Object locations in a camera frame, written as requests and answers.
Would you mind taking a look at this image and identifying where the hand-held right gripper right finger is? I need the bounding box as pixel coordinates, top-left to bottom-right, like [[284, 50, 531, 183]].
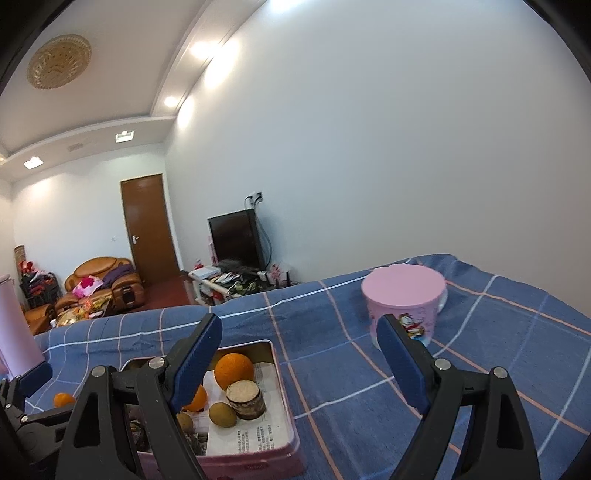
[[375, 314, 541, 480]]

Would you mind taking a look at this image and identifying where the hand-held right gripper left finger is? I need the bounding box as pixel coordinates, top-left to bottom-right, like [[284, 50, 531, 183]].
[[55, 313, 223, 480]]

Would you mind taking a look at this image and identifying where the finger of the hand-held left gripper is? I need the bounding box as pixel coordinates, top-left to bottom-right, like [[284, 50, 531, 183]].
[[21, 405, 77, 424], [0, 361, 54, 414]]

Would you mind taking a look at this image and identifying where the large orange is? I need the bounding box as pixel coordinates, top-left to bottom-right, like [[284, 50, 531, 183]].
[[215, 353, 255, 392]]

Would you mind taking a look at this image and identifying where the pink metal tin box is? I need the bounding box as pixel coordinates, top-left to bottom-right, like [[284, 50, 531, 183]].
[[117, 340, 307, 480]]

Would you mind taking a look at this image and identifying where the pink electric kettle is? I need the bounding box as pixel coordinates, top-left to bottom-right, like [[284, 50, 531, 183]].
[[0, 273, 44, 377]]

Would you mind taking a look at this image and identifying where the brown leather armchair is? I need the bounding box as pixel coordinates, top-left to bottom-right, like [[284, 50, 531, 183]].
[[24, 304, 58, 335]]

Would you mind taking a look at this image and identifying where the pink cartoon print cup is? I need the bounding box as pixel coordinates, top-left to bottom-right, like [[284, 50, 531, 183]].
[[361, 264, 448, 349]]

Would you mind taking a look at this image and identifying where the cluttered coffee table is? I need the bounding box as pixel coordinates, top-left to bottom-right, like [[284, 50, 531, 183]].
[[54, 299, 114, 328]]

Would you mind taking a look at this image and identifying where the white television stand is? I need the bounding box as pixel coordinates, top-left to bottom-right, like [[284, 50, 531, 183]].
[[187, 265, 301, 305]]

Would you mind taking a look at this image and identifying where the blue plaid cloth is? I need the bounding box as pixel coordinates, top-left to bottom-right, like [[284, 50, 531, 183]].
[[23, 253, 591, 480]]

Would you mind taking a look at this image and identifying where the printed paper sheet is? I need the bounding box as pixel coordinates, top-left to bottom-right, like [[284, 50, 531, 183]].
[[191, 362, 296, 457]]

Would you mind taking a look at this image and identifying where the black storage rack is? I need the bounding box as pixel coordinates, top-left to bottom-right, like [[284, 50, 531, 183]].
[[18, 272, 62, 309]]

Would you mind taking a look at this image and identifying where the brown leather sofa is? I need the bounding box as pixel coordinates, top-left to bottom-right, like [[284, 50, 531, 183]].
[[55, 257, 147, 317]]

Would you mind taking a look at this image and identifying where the pink floral cushion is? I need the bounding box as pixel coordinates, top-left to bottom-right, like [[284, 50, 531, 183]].
[[73, 276, 103, 298]]

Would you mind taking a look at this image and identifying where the purple blanket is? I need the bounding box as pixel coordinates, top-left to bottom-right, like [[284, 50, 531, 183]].
[[102, 264, 134, 288]]

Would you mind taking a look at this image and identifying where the black television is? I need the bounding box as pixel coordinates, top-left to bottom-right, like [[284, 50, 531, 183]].
[[208, 209, 269, 271]]

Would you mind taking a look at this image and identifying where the brown wooden door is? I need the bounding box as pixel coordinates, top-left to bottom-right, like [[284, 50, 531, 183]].
[[120, 174, 180, 286]]

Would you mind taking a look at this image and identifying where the round golden ceiling lamp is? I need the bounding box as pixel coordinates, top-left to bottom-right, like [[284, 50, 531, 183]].
[[26, 34, 92, 88]]

